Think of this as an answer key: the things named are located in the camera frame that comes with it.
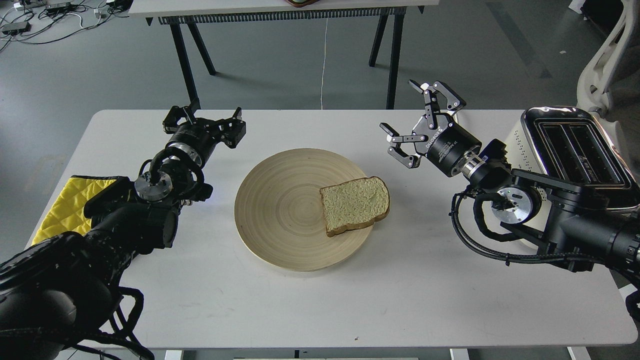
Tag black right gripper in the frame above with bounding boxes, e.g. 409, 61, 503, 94
379, 79, 482, 177

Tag white office chair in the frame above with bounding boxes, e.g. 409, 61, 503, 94
576, 0, 639, 151

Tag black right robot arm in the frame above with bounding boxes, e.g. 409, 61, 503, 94
381, 80, 639, 288

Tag cables and adapters on floor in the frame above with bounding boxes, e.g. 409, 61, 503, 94
0, 0, 132, 51

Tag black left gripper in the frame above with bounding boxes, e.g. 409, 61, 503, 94
163, 98, 247, 167

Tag thin white hanging cable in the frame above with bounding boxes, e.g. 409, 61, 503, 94
320, 18, 329, 110

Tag brown object on background table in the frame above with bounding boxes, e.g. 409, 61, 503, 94
285, 0, 318, 8

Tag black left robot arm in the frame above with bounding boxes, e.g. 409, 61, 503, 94
1, 99, 246, 360

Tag round wooden plate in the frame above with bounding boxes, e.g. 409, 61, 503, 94
234, 148, 373, 272

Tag yellow quilted cloth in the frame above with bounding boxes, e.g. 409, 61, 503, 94
30, 175, 130, 246

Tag cream and chrome toaster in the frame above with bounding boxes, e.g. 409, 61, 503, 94
492, 106, 640, 251

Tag background table with black legs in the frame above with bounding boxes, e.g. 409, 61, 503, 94
128, 0, 439, 110

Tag slice of brown bread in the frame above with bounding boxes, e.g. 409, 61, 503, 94
319, 176, 391, 237

